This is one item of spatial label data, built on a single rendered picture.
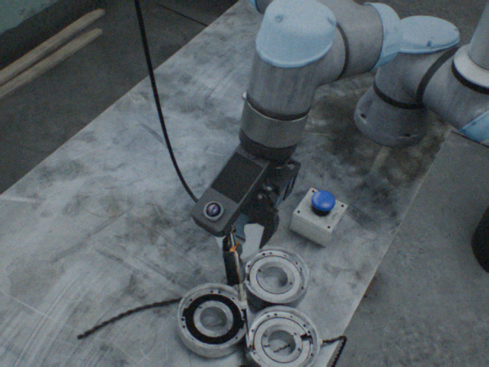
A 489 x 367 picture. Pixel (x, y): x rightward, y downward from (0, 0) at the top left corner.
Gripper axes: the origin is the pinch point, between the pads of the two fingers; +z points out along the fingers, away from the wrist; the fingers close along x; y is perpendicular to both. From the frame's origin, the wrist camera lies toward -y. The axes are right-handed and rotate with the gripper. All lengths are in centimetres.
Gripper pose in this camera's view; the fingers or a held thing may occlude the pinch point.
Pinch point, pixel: (231, 253)
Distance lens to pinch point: 82.0
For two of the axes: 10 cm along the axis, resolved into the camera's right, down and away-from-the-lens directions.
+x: -8.4, -4.6, 2.8
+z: -1.8, 7.3, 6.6
